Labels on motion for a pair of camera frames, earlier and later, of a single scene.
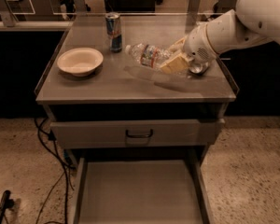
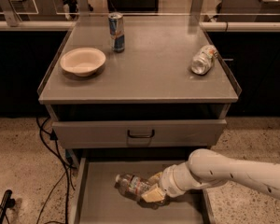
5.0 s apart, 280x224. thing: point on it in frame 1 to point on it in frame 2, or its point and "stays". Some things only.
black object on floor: (6, 202) stays
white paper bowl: (79, 62) stays
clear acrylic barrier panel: (87, 6) stays
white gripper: (196, 46) to (165, 180)
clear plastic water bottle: (150, 56) to (131, 186)
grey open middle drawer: (140, 192) stays
